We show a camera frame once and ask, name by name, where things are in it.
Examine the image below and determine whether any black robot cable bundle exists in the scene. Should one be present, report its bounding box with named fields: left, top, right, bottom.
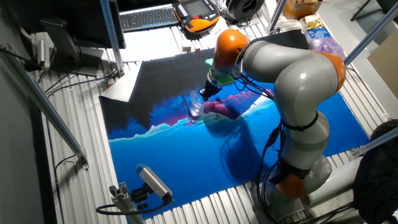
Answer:
left=233, top=39, right=299, bottom=224

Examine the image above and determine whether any black power plug cable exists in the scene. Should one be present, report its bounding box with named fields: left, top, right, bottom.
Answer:
left=0, top=46, right=44, bottom=72

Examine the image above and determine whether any orange grey teach pendant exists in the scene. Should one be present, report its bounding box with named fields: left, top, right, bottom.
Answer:
left=172, top=0, right=221, bottom=34

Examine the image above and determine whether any thin aluminium frame bar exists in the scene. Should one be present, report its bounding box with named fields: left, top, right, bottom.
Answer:
left=266, top=0, right=287, bottom=34

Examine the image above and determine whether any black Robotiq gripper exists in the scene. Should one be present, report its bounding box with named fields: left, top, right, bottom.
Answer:
left=198, top=79, right=223, bottom=103

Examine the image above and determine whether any black chair leg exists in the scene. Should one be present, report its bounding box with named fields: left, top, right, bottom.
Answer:
left=350, top=0, right=398, bottom=22

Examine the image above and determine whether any white plastic bag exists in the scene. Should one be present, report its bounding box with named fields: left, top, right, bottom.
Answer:
left=275, top=16, right=308, bottom=34

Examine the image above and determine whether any long aluminium frame bar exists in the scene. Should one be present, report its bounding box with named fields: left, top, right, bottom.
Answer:
left=0, top=46, right=90, bottom=170

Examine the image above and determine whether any small wooden piece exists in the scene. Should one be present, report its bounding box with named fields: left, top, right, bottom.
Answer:
left=303, top=14, right=323, bottom=30

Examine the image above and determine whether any black computer monitor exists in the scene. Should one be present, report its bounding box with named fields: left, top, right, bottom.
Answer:
left=6, top=0, right=127, bottom=50

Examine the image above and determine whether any brown cardboard box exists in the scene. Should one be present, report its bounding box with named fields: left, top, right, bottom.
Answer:
left=282, top=0, right=329, bottom=20

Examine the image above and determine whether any aluminium camera mount post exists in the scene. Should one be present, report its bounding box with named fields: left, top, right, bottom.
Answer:
left=108, top=182, right=146, bottom=224

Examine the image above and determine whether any slanted aluminium frame bar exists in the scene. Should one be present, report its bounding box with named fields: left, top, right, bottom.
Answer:
left=343, top=1, right=398, bottom=66

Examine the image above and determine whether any silver exterior camera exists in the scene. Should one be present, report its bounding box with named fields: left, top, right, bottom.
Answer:
left=135, top=163, right=175, bottom=202

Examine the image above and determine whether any beige cardboard board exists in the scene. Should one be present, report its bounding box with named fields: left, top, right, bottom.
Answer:
left=367, top=37, right=398, bottom=100

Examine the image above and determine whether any black monitor stand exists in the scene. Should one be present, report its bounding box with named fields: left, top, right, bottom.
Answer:
left=40, top=18, right=106, bottom=77

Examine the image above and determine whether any black computer keyboard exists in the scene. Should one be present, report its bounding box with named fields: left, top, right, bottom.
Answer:
left=119, top=3, right=180, bottom=33

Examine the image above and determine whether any purple plastic bag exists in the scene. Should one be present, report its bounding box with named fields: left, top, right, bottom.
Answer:
left=308, top=36, right=346, bottom=60

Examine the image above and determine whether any green wrist adapter flange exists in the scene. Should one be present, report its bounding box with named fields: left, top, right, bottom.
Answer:
left=205, top=57, right=236, bottom=86

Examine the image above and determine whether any white rolled cylinder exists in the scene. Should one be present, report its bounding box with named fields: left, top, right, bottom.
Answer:
left=306, top=157, right=363, bottom=206

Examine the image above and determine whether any black camera cable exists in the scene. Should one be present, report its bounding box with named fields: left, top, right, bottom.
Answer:
left=95, top=198, right=171, bottom=216

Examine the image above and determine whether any upright aluminium frame post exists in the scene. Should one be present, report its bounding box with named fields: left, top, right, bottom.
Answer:
left=99, top=0, right=125, bottom=77

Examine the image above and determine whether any clear glass cup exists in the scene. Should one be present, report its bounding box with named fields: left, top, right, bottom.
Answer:
left=188, top=90, right=206, bottom=118

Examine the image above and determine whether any black fabric bag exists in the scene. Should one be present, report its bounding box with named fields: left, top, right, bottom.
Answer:
left=353, top=119, right=398, bottom=224

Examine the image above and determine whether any short aluminium frame bar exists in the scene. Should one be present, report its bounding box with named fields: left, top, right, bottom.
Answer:
left=351, top=126, right=398, bottom=157

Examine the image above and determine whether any black round spool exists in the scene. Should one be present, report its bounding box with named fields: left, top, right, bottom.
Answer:
left=225, top=0, right=266, bottom=22

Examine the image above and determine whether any silver cylindrical device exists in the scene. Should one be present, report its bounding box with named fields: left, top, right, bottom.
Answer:
left=36, top=39, right=51, bottom=71

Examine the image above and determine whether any blue printed package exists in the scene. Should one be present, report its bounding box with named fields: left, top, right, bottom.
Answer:
left=306, top=27, right=332, bottom=40

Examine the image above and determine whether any blue landscape print mat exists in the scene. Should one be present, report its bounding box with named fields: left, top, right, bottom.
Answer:
left=98, top=29, right=371, bottom=220

